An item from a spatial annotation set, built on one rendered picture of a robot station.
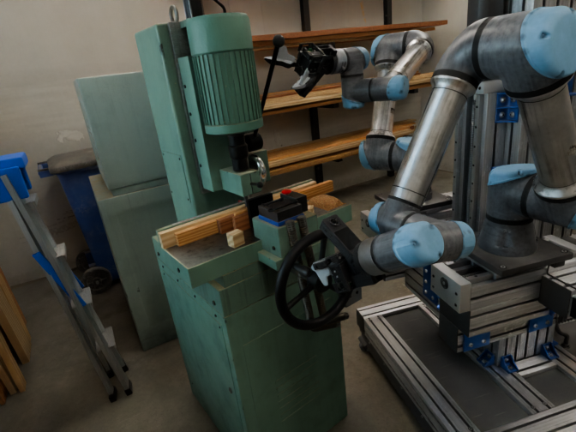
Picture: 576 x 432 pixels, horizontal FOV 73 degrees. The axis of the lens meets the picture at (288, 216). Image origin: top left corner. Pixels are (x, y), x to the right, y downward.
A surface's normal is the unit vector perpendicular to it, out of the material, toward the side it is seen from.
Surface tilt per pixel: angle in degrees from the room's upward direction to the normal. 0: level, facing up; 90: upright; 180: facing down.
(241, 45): 90
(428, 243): 60
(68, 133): 90
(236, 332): 90
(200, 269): 90
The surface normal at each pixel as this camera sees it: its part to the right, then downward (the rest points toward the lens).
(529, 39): -0.85, 0.15
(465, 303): 0.25, 0.33
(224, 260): 0.60, 0.22
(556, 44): 0.43, 0.16
